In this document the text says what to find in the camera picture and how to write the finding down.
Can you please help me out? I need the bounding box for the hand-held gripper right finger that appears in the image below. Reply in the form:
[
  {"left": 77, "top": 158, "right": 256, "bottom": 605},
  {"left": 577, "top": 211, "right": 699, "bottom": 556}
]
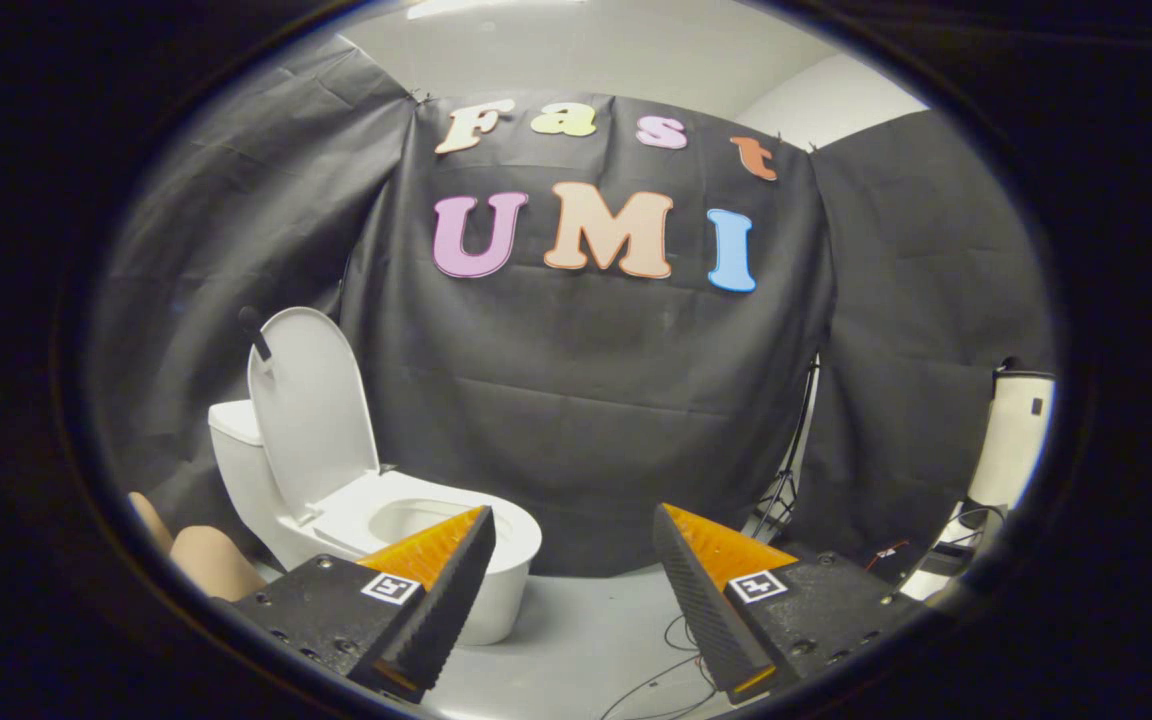
[{"left": 652, "top": 504, "right": 945, "bottom": 704}]

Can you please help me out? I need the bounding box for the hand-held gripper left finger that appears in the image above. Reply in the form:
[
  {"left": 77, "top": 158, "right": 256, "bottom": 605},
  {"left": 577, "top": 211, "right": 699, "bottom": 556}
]
[{"left": 206, "top": 506, "right": 497, "bottom": 704}]

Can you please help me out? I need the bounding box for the white toilet lid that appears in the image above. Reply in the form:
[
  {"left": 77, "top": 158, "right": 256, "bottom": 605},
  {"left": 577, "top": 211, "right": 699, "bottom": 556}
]
[{"left": 238, "top": 305, "right": 383, "bottom": 524}]

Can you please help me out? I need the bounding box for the white toilet seat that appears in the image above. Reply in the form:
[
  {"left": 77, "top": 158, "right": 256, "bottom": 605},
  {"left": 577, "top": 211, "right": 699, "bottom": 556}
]
[{"left": 308, "top": 470, "right": 544, "bottom": 563}]

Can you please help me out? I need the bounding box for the white ceramic toilet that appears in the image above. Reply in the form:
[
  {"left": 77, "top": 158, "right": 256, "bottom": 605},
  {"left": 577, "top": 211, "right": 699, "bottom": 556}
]
[{"left": 208, "top": 400, "right": 544, "bottom": 647}]

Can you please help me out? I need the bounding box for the black tripod stand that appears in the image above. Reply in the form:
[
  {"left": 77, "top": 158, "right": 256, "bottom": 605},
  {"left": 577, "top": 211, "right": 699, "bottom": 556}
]
[{"left": 751, "top": 355, "right": 823, "bottom": 543}]

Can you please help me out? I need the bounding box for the black backdrop cloth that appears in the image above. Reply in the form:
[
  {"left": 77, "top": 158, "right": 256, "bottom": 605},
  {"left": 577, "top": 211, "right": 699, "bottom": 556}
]
[{"left": 86, "top": 35, "right": 1057, "bottom": 581}]

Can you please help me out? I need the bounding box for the ceiling light panel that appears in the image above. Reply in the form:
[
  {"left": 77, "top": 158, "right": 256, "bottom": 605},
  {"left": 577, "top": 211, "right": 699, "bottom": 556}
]
[{"left": 406, "top": 0, "right": 539, "bottom": 20}]

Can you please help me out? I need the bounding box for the tangle of floor cables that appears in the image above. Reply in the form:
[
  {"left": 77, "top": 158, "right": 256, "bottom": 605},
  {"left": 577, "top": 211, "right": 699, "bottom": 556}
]
[{"left": 599, "top": 613, "right": 729, "bottom": 720}]

